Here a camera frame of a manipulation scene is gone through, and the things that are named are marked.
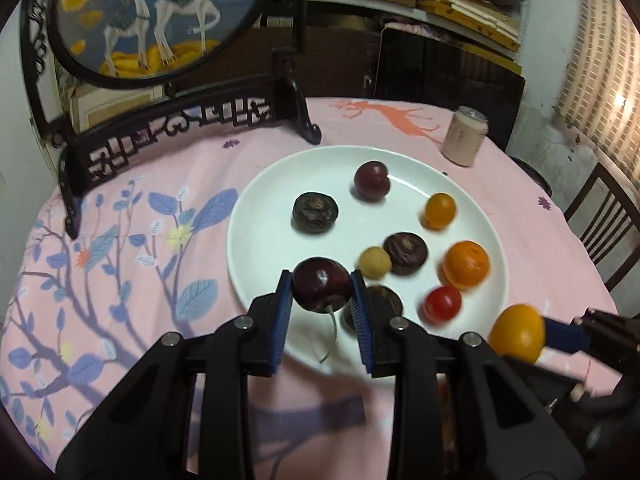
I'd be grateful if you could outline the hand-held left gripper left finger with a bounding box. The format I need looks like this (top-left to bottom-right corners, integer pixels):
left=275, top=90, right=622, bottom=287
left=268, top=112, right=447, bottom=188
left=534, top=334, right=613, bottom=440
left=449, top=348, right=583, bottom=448
left=55, top=269, right=296, bottom=480

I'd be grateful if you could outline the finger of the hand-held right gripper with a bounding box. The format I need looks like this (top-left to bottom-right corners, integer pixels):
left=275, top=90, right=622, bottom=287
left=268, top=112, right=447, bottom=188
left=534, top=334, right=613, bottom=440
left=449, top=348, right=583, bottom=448
left=542, top=307, right=640, bottom=361
left=502, top=355, right=586, bottom=403

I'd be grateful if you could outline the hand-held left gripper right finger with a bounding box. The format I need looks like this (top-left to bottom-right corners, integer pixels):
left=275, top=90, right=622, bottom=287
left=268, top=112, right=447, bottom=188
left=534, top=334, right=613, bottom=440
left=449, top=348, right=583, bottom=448
left=349, top=270, right=587, bottom=480

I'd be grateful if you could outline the dark brown water chestnut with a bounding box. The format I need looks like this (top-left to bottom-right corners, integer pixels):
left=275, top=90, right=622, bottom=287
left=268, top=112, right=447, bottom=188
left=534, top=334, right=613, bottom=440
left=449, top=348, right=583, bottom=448
left=342, top=285, right=405, bottom=333
left=382, top=232, right=429, bottom=277
left=292, top=192, right=339, bottom=234

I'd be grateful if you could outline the yellow plum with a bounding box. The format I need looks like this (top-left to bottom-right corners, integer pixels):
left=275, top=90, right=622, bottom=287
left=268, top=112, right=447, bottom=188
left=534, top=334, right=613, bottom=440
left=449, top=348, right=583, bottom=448
left=423, top=192, right=457, bottom=231
left=487, top=304, right=546, bottom=365

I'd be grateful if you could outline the dark red cherry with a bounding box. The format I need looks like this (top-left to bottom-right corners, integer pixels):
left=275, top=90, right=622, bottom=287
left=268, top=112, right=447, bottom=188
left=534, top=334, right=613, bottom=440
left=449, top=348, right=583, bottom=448
left=291, top=256, right=352, bottom=365

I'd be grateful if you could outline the tan longan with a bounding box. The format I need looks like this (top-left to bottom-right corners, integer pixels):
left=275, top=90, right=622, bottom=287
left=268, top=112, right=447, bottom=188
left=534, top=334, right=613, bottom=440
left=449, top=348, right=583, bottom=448
left=357, top=246, right=392, bottom=281

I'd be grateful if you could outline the red cherry tomato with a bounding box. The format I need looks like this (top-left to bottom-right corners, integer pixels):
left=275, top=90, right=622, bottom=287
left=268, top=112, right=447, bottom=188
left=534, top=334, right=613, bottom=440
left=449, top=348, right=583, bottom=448
left=423, top=285, right=463, bottom=324

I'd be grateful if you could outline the white plate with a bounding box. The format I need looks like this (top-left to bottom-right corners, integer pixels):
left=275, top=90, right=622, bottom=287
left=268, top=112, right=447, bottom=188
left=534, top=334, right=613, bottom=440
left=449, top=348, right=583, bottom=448
left=226, top=145, right=509, bottom=376

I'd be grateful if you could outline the orange mandarin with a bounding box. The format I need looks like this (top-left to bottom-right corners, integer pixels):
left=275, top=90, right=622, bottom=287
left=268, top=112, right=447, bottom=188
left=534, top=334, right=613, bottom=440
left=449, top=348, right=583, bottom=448
left=442, top=241, right=491, bottom=288

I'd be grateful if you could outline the dark red plum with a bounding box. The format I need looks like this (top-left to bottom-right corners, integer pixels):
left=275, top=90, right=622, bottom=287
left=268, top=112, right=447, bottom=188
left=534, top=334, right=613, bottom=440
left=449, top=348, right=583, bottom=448
left=354, top=160, right=391, bottom=203

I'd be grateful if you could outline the pink printed tablecloth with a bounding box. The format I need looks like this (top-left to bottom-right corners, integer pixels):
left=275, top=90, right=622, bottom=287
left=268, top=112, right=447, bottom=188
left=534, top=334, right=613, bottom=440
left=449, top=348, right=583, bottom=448
left=0, top=96, right=618, bottom=480

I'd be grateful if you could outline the dark wooden chair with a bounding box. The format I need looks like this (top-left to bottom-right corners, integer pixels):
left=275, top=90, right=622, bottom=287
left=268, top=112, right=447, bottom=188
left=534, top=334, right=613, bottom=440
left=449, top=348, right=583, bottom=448
left=564, top=160, right=640, bottom=293

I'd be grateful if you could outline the pale pink drink can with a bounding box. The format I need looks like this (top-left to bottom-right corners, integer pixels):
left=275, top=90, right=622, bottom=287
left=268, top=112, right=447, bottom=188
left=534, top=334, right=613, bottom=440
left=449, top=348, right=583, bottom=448
left=441, top=106, right=489, bottom=167

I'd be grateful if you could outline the black flat panel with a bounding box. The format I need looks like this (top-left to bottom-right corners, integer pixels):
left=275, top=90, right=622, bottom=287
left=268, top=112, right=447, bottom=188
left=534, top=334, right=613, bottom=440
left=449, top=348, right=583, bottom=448
left=372, top=26, right=526, bottom=153

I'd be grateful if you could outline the beige cardboard box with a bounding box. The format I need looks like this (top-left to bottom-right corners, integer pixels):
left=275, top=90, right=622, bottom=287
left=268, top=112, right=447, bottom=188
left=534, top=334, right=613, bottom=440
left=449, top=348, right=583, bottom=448
left=67, top=82, right=168, bottom=133

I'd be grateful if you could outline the white metal shelf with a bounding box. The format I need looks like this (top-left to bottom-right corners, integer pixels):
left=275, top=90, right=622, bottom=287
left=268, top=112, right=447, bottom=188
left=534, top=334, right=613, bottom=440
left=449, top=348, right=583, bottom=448
left=305, top=0, right=523, bottom=73

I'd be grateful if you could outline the shelf of flat boxes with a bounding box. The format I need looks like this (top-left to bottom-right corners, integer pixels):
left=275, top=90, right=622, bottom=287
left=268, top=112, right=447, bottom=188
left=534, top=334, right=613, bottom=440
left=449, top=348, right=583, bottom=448
left=307, top=0, right=526, bottom=53

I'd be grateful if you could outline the deer picture screen black stand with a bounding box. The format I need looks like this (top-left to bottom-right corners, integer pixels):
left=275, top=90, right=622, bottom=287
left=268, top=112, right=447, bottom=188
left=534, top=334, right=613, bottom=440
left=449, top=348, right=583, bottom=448
left=20, top=0, right=322, bottom=240

